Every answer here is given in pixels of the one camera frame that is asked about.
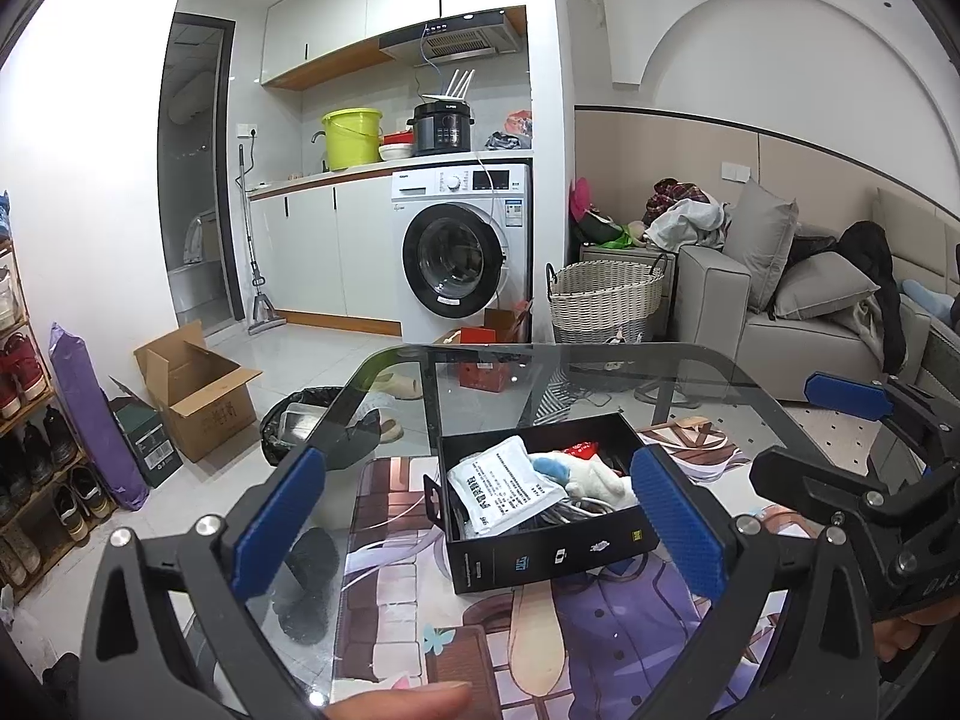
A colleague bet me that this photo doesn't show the white router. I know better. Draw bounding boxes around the white router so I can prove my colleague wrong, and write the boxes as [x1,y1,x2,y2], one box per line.
[418,67,479,106]

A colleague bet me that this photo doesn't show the white base cabinet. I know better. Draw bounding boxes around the white base cabinet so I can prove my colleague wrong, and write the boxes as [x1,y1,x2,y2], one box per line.
[246,182,404,336]

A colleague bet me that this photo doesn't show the black jacket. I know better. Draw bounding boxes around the black jacket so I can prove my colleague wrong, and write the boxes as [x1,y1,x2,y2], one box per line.
[835,220,910,377]

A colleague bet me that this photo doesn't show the tall grey cushion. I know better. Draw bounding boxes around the tall grey cushion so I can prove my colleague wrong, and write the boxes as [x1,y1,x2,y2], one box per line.
[720,177,801,314]

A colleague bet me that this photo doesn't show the woven laundry basket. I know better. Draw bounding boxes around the woven laundry basket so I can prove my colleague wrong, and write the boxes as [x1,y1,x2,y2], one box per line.
[545,253,671,351]

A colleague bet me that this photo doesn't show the white plush toy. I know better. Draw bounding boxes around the white plush toy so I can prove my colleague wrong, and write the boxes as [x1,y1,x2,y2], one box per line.
[529,450,640,505]

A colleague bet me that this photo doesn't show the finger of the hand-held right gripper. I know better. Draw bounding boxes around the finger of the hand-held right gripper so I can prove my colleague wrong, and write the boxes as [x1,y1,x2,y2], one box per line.
[805,370,960,467]
[748,445,906,535]

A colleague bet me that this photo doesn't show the large white printed packet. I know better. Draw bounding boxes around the large white printed packet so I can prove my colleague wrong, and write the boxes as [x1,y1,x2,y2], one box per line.
[447,435,572,535]

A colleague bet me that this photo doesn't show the white wall cabinets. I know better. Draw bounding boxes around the white wall cabinets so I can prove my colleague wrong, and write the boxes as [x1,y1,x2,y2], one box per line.
[259,0,527,89]

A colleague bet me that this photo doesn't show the person's right hand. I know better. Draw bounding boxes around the person's right hand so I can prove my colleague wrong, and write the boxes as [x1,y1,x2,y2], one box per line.
[872,610,940,666]

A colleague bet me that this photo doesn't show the purple rolled bag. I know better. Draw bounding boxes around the purple rolled bag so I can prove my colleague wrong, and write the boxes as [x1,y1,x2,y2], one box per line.
[47,321,151,512]

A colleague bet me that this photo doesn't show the green plastic bucket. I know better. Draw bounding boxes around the green plastic bucket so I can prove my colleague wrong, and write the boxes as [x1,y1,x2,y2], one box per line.
[321,107,384,173]

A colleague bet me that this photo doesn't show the person's left hand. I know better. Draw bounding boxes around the person's left hand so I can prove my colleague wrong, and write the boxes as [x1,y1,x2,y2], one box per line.
[321,679,475,720]

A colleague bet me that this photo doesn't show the glass bathroom door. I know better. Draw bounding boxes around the glass bathroom door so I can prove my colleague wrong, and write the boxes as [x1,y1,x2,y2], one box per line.
[157,11,246,338]

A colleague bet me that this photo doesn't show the steel range hood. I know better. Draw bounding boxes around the steel range hood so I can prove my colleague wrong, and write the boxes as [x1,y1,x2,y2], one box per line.
[377,7,524,66]

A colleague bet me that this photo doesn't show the white round stand base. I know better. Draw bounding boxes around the white round stand base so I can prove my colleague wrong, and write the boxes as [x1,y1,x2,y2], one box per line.
[632,381,704,411]

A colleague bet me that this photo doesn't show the pink and green plush toy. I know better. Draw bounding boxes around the pink and green plush toy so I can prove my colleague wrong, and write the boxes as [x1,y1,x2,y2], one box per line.
[568,177,647,250]

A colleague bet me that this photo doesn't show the black slipper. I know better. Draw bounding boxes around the black slipper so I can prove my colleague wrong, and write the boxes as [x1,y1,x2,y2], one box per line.
[272,526,340,647]

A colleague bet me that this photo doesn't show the pile of clothes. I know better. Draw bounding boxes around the pile of clothes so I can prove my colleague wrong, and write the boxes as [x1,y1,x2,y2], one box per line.
[642,177,731,254]

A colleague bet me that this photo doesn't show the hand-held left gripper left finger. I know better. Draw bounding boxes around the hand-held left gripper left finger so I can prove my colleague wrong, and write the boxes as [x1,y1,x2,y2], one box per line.
[77,445,329,720]

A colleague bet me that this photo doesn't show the red cardboard box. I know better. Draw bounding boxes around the red cardboard box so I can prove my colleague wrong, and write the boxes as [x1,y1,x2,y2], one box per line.
[433,298,535,392]

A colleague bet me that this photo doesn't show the printed desk mat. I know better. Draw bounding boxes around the printed desk mat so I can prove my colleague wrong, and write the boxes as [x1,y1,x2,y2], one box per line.
[332,420,826,720]

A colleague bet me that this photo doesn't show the wooden shoe rack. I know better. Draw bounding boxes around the wooden shoe rack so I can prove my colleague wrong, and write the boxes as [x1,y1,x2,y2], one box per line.
[0,193,122,605]

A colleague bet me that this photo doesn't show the flat mop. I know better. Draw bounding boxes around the flat mop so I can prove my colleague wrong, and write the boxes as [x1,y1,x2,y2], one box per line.
[235,142,288,338]

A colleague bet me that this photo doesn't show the black cardboard box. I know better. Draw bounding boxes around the black cardboard box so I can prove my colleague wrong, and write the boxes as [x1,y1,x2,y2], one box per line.
[422,410,666,596]

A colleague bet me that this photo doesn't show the grey sofa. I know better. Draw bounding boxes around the grey sofa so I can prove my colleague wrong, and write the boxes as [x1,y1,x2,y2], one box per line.
[673,186,960,421]

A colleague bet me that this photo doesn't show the light blue cloth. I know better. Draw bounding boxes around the light blue cloth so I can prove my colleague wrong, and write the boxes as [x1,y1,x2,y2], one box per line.
[902,277,960,325]

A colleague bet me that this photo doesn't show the black pressure cooker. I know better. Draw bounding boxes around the black pressure cooker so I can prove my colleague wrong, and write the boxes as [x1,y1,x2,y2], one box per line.
[407,100,475,158]

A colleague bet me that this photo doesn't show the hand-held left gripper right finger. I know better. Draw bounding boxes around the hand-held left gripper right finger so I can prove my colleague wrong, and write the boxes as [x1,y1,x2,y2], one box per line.
[628,442,876,720]

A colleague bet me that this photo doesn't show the flat grey cushion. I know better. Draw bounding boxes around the flat grey cushion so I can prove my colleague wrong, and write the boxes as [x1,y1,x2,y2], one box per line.
[771,250,881,321]

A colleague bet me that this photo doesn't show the brown cardboard box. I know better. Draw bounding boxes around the brown cardboard box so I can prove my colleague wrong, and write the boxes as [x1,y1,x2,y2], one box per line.
[133,319,264,464]

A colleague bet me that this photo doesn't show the black lined trash bin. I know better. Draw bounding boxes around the black lined trash bin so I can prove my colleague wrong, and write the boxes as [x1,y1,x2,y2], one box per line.
[259,385,381,467]

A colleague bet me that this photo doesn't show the striped cloth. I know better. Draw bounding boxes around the striped cloth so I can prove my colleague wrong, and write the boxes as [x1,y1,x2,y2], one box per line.
[535,381,580,430]

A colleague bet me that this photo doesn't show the white cable bundle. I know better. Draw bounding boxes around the white cable bundle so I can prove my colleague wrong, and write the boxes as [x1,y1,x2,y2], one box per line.
[553,496,635,524]

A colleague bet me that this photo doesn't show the dark green box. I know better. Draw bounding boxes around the dark green box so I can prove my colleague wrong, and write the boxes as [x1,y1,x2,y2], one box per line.
[107,375,185,490]

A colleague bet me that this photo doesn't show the white washing machine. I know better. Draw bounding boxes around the white washing machine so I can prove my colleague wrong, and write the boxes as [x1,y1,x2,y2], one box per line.
[388,163,535,346]

